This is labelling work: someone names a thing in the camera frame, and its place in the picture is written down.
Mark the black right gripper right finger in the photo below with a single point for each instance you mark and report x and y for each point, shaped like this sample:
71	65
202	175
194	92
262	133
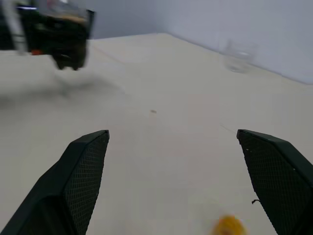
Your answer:
278	176

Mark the small yellow object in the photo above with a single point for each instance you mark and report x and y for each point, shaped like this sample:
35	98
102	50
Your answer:
230	226

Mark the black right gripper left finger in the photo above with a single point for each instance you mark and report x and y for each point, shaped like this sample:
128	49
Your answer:
61	186

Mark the plastic cola bottle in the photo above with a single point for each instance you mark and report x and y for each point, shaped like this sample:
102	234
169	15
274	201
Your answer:
58	36

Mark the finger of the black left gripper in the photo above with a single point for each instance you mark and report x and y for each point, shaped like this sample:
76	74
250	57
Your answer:
90	24

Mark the clear glass cup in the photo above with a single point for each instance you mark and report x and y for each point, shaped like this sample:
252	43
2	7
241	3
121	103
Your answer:
239	57

